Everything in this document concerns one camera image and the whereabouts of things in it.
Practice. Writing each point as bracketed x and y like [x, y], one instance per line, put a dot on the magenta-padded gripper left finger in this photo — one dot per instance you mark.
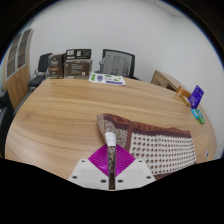
[95, 170]

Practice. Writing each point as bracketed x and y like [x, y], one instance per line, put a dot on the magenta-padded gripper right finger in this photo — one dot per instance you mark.
[128, 170]

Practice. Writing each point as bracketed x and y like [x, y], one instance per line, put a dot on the brown patterned towel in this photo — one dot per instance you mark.
[160, 150]

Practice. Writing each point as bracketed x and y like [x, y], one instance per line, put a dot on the small blue box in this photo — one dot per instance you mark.
[195, 113]

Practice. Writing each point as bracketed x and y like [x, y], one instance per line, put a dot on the small green box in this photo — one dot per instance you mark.
[201, 116]

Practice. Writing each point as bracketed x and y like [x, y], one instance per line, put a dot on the white printed paper sheet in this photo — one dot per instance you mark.
[107, 79]

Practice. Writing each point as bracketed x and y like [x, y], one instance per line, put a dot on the orange box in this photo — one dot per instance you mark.
[182, 94]

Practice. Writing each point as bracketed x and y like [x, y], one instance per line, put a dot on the low wooden sideboard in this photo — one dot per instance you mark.
[166, 80]

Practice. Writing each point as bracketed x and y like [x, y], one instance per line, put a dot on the purple standing card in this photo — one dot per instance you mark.
[196, 96]

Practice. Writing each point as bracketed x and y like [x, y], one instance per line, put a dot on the black leather armchair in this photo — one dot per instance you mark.
[6, 123]

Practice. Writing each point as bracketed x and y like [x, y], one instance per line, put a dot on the large dark cardboard box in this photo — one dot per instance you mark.
[78, 69]

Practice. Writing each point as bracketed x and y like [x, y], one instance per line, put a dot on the grey backpack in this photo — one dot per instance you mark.
[115, 66]

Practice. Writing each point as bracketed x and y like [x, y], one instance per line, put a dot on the small brown cardboard box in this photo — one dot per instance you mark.
[56, 66]

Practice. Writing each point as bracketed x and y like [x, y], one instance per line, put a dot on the flat dark cardboard box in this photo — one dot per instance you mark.
[78, 54]

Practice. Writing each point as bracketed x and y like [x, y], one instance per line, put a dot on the black mesh office chair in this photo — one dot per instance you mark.
[118, 52]

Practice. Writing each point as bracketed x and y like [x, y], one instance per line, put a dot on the wooden cabinet with glass doors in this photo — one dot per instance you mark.
[16, 76]

